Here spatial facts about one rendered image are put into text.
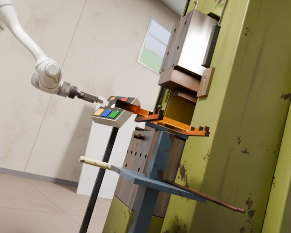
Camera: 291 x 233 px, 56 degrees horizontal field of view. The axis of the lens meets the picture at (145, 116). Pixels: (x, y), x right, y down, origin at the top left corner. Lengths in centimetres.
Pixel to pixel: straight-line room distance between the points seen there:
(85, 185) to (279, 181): 313
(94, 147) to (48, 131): 73
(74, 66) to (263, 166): 352
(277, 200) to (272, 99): 54
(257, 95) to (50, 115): 336
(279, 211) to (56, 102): 353
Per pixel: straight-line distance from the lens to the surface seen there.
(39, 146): 439
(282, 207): 162
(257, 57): 164
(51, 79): 144
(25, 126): 429
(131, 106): 117
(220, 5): 197
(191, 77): 185
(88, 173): 430
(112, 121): 213
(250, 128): 155
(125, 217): 162
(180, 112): 207
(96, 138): 437
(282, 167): 166
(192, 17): 190
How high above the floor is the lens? 75
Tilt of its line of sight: 9 degrees up
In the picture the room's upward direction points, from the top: 17 degrees clockwise
